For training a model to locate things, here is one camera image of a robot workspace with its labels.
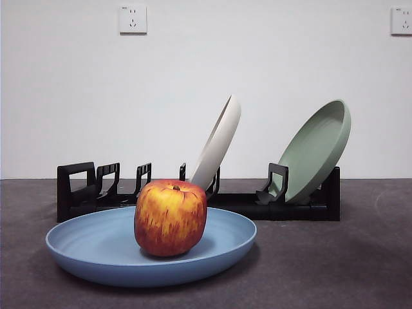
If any red yellow apple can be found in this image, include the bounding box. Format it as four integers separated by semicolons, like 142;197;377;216
134;179;209;258

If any white wall socket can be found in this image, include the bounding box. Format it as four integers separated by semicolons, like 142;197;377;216
119;4;149;35
390;6;412;36

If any black plate rack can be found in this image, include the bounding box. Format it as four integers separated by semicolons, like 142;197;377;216
57;162;341;223

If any blue plate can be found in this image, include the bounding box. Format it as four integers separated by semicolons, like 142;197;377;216
44;205;258;288

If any white plate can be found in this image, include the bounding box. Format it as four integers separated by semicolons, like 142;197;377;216
188;93;242;194

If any green plate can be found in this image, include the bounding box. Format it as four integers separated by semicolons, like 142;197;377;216
277;98;352;204

